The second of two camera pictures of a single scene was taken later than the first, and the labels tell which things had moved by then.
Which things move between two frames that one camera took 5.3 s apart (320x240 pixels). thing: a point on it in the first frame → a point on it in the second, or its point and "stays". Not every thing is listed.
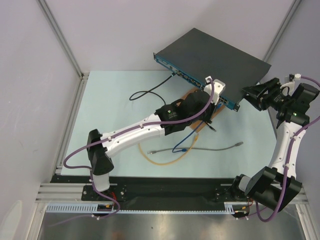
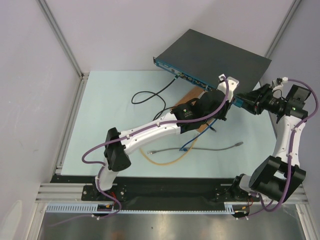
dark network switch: (201, 56) stays
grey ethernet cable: (239, 143) stays
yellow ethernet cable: (146, 157) stays
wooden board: (199, 126) stays
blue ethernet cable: (185, 149) → (185, 149)
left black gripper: (212, 107) → (222, 115)
